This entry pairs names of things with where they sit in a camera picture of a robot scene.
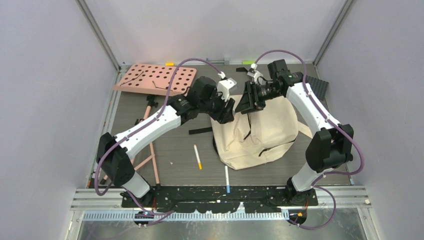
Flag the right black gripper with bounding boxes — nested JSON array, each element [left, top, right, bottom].
[[235, 80, 282, 115]]

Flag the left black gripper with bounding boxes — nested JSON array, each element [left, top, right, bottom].
[[199, 88, 235, 124]]

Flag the cream canvas backpack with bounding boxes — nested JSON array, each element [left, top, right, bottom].
[[188, 66, 314, 171]]

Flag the blue capped white marker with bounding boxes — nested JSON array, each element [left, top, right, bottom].
[[224, 165, 231, 194]]

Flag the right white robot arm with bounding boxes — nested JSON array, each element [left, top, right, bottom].
[[235, 59, 354, 205]]

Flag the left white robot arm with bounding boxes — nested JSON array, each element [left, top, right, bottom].
[[97, 76, 237, 207]]

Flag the green tape tag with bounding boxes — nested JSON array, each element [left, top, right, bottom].
[[242, 60, 255, 65]]

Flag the pink perforated stand board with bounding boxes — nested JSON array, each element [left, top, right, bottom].
[[113, 63, 197, 96]]

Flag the pink tripod stand legs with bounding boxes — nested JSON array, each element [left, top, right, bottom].
[[99, 95, 162, 189]]

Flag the dark grey studded baseplate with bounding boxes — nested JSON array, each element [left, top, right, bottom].
[[305, 75, 329, 101]]

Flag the yellow capped white marker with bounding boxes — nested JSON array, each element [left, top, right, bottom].
[[193, 144, 203, 170]]

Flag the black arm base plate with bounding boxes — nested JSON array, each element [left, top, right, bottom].
[[138, 185, 318, 214]]

